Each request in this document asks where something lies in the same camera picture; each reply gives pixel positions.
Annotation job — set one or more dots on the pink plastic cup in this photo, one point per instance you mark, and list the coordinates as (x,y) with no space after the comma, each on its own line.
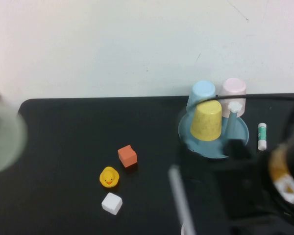
(232,86)

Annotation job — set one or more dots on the white green glue stick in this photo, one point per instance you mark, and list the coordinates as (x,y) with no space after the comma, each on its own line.
(262,137)

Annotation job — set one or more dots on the orange foam cube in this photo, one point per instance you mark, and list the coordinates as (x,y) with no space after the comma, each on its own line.
(127,156)

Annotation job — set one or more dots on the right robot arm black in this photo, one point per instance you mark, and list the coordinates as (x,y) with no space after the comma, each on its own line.
(259,195)

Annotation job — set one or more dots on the yellow plastic cup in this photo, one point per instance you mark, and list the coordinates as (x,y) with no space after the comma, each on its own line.
(205,122)

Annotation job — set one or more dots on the teal cup stand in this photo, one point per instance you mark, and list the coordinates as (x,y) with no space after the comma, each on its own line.
(241,134)

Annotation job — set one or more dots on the white foam cube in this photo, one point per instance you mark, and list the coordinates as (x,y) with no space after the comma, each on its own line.
(112,203)

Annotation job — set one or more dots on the yellow rubber duck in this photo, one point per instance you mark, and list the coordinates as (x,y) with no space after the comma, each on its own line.
(109,177)

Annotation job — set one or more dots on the light blue plastic cup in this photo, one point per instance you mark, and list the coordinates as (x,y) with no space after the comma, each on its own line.
(202,90)

